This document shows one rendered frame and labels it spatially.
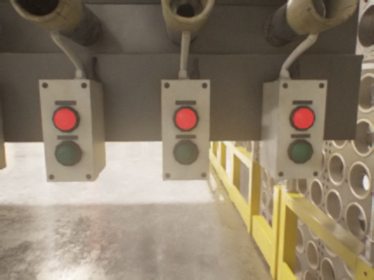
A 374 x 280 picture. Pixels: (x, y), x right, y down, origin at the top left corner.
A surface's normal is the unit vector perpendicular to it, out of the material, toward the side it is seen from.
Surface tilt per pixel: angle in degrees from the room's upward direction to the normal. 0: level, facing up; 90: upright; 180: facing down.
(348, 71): 90
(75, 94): 90
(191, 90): 90
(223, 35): 90
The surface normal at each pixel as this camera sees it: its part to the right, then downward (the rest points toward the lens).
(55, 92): 0.04, 0.15
